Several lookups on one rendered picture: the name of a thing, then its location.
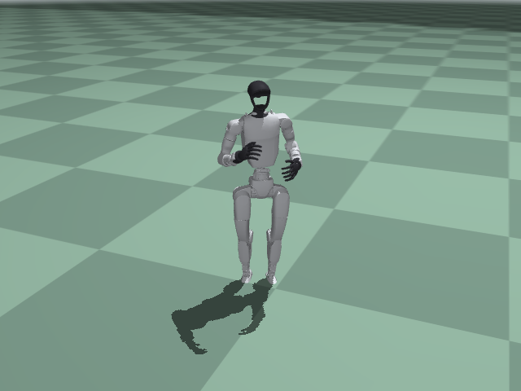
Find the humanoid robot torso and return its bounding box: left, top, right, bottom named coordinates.
left=241, top=109, right=280, bottom=199

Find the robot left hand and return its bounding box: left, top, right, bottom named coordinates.
left=281, top=158, right=301, bottom=181

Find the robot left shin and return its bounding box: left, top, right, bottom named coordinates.
left=267, top=240, right=282, bottom=277

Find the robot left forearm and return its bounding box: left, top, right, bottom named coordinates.
left=289, top=141, right=303, bottom=167

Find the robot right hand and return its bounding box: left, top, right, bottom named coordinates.
left=233, top=142, right=262, bottom=164

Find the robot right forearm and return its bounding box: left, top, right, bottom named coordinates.
left=217, top=152, right=241, bottom=167

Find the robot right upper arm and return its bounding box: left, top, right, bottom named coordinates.
left=218, top=118, right=244, bottom=164

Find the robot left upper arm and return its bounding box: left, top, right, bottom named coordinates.
left=276, top=113, right=296, bottom=153

